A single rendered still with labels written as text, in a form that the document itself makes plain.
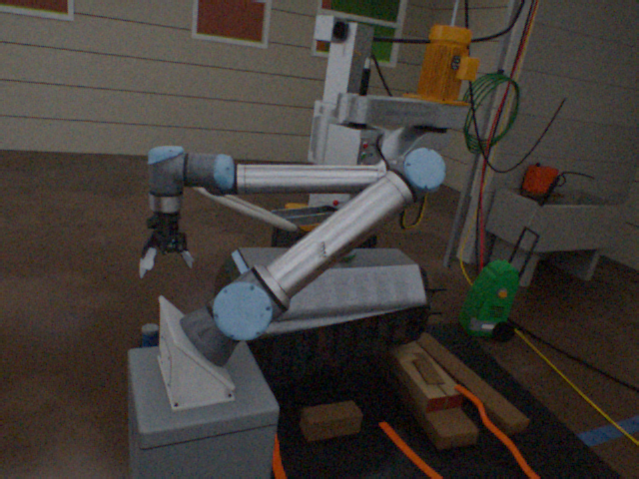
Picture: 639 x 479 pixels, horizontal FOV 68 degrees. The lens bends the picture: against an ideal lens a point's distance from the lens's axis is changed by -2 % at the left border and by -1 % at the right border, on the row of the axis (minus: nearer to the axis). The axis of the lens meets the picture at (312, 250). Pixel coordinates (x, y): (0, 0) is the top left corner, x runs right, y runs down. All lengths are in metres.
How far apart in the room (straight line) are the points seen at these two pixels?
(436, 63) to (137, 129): 6.16
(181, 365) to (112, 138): 7.18
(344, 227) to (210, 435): 0.70
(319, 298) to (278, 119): 6.64
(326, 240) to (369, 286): 1.37
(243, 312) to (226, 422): 0.37
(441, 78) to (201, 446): 2.27
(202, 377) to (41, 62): 7.19
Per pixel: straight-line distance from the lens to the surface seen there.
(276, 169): 1.43
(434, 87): 2.94
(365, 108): 2.40
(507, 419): 3.05
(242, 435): 1.51
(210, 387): 1.45
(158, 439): 1.43
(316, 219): 2.39
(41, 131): 8.39
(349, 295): 2.53
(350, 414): 2.64
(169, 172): 1.30
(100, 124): 8.34
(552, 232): 5.10
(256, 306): 1.22
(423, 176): 1.31
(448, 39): 2.93
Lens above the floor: 1.80
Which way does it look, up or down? 21 degrees down
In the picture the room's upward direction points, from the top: 8 degrees clockwise
